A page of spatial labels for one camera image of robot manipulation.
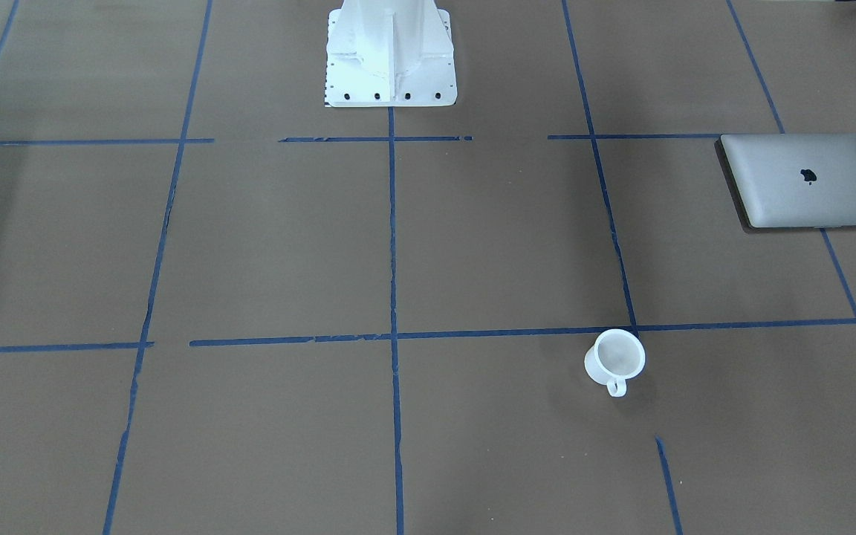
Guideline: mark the grey closed laptop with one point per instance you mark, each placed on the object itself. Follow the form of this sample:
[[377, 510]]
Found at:
[[793, 180]]

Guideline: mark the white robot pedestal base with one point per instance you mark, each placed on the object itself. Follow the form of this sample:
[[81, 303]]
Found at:
[[389, 53]]

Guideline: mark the white ceramic cup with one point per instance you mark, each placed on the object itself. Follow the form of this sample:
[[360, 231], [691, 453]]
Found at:
[[616, 357]]

